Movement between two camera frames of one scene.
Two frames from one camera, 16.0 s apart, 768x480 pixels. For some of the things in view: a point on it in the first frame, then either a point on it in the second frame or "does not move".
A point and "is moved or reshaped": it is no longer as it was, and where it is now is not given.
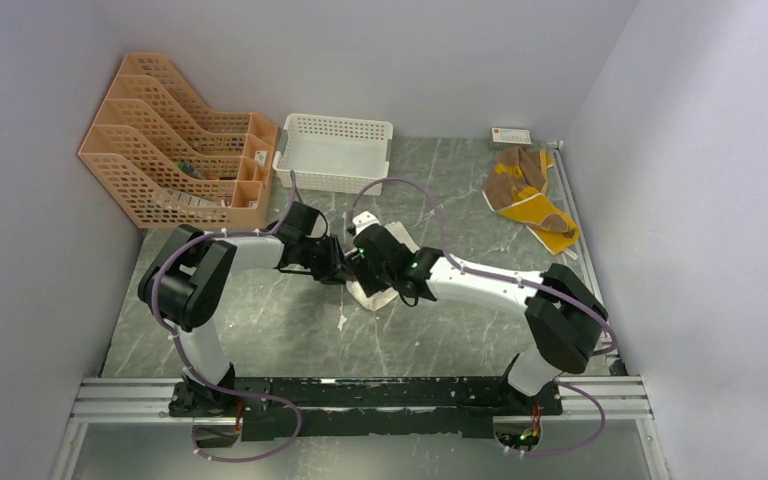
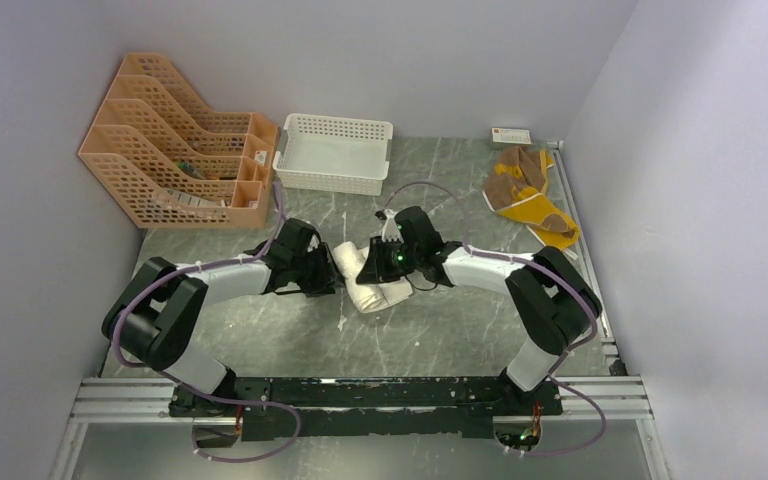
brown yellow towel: x=516 y=188 does not move
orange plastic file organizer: x=171 y=163 does not move
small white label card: x=505 y=135 does not move
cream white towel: x=376 y=302 is moved or reshaped
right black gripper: x=361 y=270 -> x=376 y=268
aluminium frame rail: x=607 y=396 does not move
